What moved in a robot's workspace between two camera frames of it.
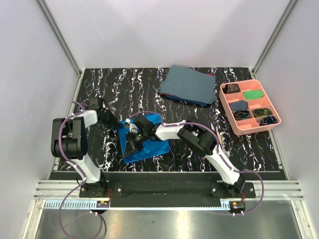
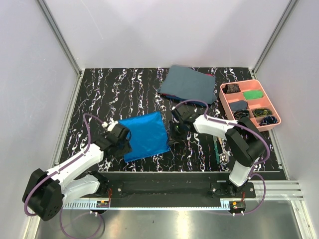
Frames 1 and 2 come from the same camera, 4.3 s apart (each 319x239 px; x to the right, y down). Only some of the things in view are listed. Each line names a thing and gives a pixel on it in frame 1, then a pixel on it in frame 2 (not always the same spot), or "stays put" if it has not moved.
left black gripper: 114,121 -> 127,149
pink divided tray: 247,107 stays put
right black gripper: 131,145 -> 173,138
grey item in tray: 238,105 stays put
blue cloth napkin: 150,147 stays put
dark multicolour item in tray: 241,114 stays put
